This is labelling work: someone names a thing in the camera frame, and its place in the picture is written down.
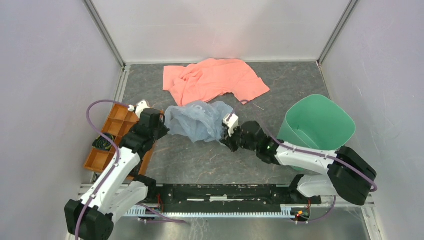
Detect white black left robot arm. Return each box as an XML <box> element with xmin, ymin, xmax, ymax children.
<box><xmin>64</xmin><ymin>107</ymin><xmax>169</xmax><ymax>240</ymax></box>

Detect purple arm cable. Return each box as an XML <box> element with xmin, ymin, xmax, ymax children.
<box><xmin>74</xmin><ymin>99</ymin><xmax>136</xmax><ymax>240</ymax></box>
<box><xmin>225</xmin><ymin>99</ymin><xmax>379</xmax><ymax>225</ymax></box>

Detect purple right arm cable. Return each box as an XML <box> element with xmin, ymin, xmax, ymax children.
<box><xmin>225</xmin><ymin>99</ymin><xmax>379</xmax><ymax>225</ymax></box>

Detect green trash bin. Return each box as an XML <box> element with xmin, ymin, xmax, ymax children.
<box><xmin>276</xmin><ymin>94</ymin><xmax>356</xmax><ymax>175</ymax></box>

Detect orange wooden divided tray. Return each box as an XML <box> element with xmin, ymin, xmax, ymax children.
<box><xmin>83</xmin><ymin>104</ymin><xmax>157</xmax><ymax>180</ymax></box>

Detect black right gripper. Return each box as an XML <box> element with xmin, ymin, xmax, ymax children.
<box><xmin>220</xmin><ymin>123</ymin><xmax>259</xmax><ymax>153</ymax></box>

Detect white cable duct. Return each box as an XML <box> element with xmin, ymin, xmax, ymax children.
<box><xmin>123</xmin><ymin>205</ymin><xmax>305</xmax><ymax>219</ymax></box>

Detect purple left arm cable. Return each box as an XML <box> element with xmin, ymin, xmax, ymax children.
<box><xmin>74</xmin><ymin>99</ymin><xmax>136</xmax><ymax>240</ymax></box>

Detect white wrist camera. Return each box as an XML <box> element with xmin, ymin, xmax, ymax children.
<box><xmin>222</xmin><ymin>112</ymin><xmax>239</xmax><ymax>137</ymax></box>
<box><xmin>127</xmin><ymin>99</ymin><xmax>151</xmax><ymax>118</ymax></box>

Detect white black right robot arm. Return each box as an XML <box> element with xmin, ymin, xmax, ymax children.
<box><xmin>220</xmin><ymin>120</ymin><xmax>378</xmax><ymax>206</ymax></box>

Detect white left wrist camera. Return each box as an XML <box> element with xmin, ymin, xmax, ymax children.
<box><xmin>127</xmin><ymin>99</ymin><xmax>151</xmax><ymax>118</ymax></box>

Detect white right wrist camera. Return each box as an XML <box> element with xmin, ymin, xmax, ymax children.
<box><xmin>222</xmin><ymin>112</ymin><xmax>239</xmax><ymax>137</ymax></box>

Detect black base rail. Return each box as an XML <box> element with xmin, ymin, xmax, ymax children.
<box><xmin>142</xmin><ymin>184</ymin><xmax>322</xmax><ymax>214</ymax></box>

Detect pink cloth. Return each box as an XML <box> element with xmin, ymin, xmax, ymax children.
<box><xmin>163</xmin><ymin>58</ymin><xmax>270</xmax><ymax>106</ymax></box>

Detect translucent blue trash bag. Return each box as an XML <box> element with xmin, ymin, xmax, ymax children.
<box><xmin>164</xmin><ymin>100</ymin><xmax>234</xmax><ymax>143</ymax></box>

